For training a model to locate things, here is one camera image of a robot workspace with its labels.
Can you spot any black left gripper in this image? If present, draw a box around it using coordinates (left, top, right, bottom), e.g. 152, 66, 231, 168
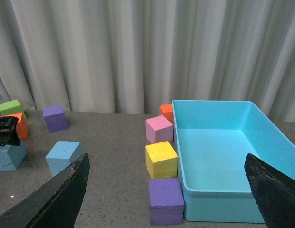
0, 116, 21, 146

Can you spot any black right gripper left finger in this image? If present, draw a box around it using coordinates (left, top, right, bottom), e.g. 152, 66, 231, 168
0, 153, 90, 228

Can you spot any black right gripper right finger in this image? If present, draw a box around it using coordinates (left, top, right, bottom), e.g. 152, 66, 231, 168
244, 153, 295, 228

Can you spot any dented light blue block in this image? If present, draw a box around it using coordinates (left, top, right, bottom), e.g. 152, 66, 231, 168
0, 143, 27, 171

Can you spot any smooth light blue block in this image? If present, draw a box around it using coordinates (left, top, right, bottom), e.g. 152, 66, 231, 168
45, 141, 83, 177

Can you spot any orange block near green block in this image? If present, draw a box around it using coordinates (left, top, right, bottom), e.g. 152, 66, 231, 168
7, 112, 29, 140

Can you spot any green foam block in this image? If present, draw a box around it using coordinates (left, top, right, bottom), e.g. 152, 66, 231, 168
0, 99, 27, 120

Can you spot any purple block near curtain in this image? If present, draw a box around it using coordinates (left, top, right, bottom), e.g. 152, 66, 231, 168
42, 105, 69, 133

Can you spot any light blue plastic bin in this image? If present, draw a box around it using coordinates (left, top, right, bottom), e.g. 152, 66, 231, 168
172, 100, 295, 223

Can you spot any purple block beside blue bin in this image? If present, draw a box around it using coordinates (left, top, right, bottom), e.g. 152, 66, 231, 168
149, 177, 185, 226

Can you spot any yellow foam block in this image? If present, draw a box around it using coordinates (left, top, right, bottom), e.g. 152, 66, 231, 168
145, 141, 178, 179

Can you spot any pink foam block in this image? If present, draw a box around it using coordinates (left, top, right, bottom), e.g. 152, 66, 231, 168
145, 115, 174, 144

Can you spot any orange block beside blue bin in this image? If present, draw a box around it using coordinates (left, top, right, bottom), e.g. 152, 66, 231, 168
159, 104, 174, 124

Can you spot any grey white curtain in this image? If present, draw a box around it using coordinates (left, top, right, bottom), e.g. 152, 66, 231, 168
0, 0, 295, 122

